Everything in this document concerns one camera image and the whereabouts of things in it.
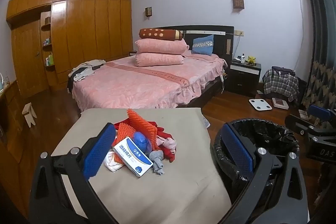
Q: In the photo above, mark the white tissue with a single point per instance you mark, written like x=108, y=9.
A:
x=113, y=165

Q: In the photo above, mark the grey sock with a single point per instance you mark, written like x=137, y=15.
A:
x=157, y=161

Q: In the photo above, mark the white bathroom scale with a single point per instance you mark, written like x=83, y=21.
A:
x=260, y=104

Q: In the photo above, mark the bed with pink bedspread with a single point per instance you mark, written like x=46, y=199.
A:
x=136, y=85

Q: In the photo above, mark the grey quilted mat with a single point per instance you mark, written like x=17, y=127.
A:
x=205, y=122

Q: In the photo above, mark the white bed remote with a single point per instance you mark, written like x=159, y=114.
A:
x=223, y=78

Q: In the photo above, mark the black headboard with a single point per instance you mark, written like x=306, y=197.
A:
x=223, y=37

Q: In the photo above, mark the white wall pipe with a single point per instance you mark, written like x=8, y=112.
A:
x=300, y=24

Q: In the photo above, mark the black lined trash bin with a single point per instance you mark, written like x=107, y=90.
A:
x=273, y=134

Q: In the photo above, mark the brown dotted bolster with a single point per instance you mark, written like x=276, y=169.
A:
x=160, y=34

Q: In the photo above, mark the white floor box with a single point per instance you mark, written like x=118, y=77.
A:
x=304, y=114

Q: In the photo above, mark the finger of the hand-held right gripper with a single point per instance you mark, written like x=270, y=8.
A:
x=298, y=124
x=319, y=111

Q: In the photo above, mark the blue pillow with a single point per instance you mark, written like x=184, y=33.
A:
x=203, y=45

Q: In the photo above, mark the red glove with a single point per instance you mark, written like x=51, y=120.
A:
x=169, y=155

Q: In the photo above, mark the wall socket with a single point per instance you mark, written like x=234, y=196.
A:
x=239, y=32

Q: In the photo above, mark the dark hoodie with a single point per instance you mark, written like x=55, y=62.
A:
x=283, y=70

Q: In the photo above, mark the white lotion bottle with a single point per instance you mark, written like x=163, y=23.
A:
x=243, y=58

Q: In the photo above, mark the large wall lamp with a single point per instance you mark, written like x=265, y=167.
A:
x=238, y=2

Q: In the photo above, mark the brown shelf box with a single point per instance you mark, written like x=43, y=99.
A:
x=47, y=20

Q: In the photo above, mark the beige table cover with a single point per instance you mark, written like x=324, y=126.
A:
x=162, y=195

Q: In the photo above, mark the clear glass jar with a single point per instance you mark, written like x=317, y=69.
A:
x=6, y=77

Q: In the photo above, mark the small shelf bottles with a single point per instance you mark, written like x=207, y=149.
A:
x=47, y=42

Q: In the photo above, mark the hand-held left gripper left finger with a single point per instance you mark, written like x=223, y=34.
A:
x=101, y=148

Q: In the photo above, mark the light blue kettle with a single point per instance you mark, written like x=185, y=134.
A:
x=1, y=82

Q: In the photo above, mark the yellow plush toy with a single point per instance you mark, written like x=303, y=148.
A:
x=251, y=59

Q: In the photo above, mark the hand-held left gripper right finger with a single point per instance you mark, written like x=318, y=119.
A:
x=236, y=150

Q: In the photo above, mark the pink folded quilt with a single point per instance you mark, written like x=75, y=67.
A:
x=160, y=46
x=157, y=59

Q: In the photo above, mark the orange foam net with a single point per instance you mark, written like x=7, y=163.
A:
x=139, y=123

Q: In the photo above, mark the small wall lamp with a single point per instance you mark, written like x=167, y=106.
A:
x=148, y=11

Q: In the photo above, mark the pink sock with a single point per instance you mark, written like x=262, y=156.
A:
x=169, y=144

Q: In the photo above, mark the green bottle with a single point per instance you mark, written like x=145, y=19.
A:
x=50, y=59

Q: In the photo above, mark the wooden side cabinet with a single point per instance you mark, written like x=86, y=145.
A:
x=11, y=119

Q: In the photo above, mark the wooden wardrobe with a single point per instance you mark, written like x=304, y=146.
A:
x=86, y=29

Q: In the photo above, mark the small wooden stool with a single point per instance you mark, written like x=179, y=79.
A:
x=29, y=113

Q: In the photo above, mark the plaid cloth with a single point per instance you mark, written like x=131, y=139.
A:
x=279, y=86

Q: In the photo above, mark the patterned dark curtain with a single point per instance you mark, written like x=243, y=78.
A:
x=320, y=43

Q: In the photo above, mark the pile of light clothes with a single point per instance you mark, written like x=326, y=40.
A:
x=84, y=69

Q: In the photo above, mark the red topped scale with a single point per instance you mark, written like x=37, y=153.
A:
x=280, y=103

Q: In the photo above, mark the white and blue box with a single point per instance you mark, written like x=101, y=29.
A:
x=132, y=158

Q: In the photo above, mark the black nightstand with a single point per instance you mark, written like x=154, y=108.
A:
x=244, y=79

